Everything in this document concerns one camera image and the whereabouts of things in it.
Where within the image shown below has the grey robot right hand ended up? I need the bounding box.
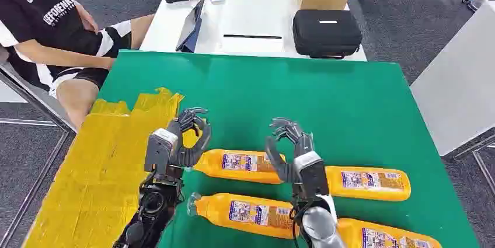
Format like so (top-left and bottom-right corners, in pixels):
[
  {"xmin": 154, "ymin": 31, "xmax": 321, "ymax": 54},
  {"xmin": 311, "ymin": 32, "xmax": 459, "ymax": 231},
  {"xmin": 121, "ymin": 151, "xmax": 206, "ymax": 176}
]
[{"xmin": 264, "ymin": 117, "xmax": 315, "ymax": 184}]

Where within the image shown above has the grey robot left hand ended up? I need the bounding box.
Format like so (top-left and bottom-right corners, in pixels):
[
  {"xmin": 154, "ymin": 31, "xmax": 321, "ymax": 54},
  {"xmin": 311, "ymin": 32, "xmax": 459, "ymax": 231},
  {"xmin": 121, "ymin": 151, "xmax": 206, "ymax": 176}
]
[{"xmin": 167, "ymin": 107, "xmax": 213, "ymax": 168}]

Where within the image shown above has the person's left hand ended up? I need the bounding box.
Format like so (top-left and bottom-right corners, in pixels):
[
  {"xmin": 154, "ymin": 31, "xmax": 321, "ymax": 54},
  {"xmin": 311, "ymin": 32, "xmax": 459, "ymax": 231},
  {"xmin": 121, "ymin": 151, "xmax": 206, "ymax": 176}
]
[{"xmin": 74, "ymin": 2, "xmax": 100, "ymax": 33}]

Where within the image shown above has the orange drink bottle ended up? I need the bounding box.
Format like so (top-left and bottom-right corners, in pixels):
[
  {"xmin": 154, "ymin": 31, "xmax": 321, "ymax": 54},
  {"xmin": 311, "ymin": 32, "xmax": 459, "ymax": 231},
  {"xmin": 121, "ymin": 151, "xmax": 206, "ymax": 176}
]
[
  {"xmin": 193, "ymin": 148, "xmax": 287, "ymax": 185},
  {"xmin": 335, "ymin": 218, "xmax": 444, "ymax": 248},
  {"xmin": 325, "ymin": 165, "xmax": 412, "ymax": 202},
  {"xmin": 187, "ymin": 192, "xmax": 299, "ymax": 240}
]

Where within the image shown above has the green table mat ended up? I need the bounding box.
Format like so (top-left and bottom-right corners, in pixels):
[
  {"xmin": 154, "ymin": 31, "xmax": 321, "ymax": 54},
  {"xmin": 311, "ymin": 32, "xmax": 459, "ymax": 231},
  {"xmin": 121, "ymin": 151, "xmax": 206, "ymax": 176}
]
[{"xmin": 96, "ymin": 50, "xmax": 481, "ymax": 248}]

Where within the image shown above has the person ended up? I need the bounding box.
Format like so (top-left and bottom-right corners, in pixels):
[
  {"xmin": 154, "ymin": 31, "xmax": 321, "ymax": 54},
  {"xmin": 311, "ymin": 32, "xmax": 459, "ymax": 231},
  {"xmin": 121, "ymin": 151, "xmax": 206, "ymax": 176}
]
[{"xmin": 0, "ymin": 0, "xmax": 155, "ymax": 131}]

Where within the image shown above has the grey metal chair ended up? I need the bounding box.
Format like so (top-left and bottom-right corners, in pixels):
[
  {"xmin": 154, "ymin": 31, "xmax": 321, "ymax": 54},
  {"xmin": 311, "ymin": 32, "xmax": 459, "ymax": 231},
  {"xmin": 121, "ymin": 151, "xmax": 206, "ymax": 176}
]
[{"xmin": 0, "ymin": 47, "xmax": 77, "ymax": 248}]

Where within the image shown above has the dark tablet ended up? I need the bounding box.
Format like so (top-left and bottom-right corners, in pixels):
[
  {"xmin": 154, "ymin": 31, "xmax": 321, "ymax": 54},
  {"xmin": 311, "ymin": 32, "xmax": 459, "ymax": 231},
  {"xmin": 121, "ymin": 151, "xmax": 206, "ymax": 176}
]
[{"xmin": 175, "ymin": 0, "xmax": 205, "ymax": 53}]

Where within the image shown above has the black carrying case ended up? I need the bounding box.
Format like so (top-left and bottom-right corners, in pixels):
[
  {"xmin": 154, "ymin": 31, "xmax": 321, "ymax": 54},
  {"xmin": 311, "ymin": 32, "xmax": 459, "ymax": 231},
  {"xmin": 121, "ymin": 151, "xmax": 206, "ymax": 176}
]
[{"xmin": 292, "ymin": 9, "xmax": 363, "ymax": 60}]

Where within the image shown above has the thin black pen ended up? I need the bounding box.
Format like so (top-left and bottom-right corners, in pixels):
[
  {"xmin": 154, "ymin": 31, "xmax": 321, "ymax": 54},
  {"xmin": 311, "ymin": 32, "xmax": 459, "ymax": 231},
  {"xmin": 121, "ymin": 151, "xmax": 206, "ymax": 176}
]
[{"xmin": 223, "ymin": 34, "xmax": 283, "ymax": 40}]

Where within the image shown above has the white table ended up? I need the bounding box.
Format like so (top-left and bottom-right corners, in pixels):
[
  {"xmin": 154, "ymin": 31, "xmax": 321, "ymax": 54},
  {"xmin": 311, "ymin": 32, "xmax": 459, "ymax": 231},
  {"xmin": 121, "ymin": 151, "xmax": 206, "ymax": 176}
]
[{"xmin": 139, "ymin": 0, "xmax": 367, "ymax": 62}]

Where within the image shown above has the grey side table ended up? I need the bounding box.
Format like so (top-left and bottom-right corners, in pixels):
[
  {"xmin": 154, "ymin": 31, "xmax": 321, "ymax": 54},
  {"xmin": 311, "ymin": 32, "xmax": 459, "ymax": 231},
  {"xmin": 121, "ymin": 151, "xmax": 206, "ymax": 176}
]
[{"xmin": 409, "ymin": 1, "xmax": 495, "ymax": 197}]

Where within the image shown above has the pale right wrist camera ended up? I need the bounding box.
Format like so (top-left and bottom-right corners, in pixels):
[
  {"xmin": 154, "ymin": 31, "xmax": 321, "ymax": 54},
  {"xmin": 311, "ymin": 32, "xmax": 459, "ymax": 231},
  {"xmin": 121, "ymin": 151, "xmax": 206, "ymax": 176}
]
[{"xmin": 292, "ymin": 151, "xmax": 330, "ymax": 201}]

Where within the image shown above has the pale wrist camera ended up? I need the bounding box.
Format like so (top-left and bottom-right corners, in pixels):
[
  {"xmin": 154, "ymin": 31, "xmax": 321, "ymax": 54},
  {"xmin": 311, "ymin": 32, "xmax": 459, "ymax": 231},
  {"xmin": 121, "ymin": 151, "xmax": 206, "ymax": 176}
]
[
  {"xmin": 144, "ymin": 127, "xmax": 179, "ymax": 174},
  {"xmin": 292, "ymin": 151, "xmax": 330, "ymax": 201}
]

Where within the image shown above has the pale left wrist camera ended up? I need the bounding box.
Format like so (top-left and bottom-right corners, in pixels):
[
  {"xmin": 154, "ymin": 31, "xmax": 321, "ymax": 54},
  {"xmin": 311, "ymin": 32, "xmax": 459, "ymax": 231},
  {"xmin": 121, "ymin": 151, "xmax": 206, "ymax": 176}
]
[{"xmin": 144, "ymin": 127, "xmax": 179, "ymax": 174}]

